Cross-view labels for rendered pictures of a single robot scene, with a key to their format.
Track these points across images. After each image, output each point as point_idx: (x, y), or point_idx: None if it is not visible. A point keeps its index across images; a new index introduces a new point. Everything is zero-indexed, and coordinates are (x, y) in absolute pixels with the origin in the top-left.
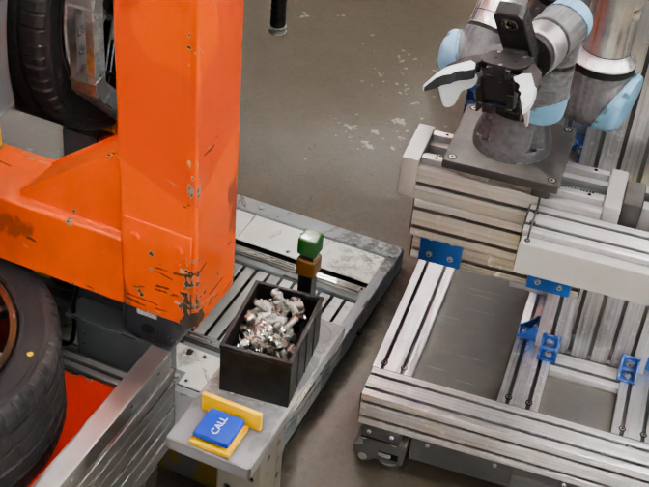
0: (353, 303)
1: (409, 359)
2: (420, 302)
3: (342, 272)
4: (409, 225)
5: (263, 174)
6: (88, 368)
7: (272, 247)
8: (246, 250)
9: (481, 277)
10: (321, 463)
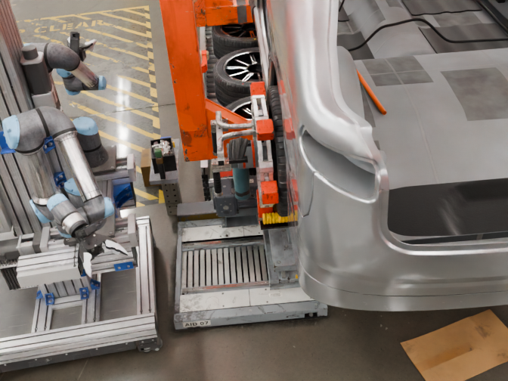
0: (182, 287)
1: (139, 236)
2: (143, 255)
3: (193, 294)
4: (184, 362)
5: (277, 357)
6: (232, 178)
7: (230, 292)
8: (239, 284)
9: (124, 284)
10: (165, 238)
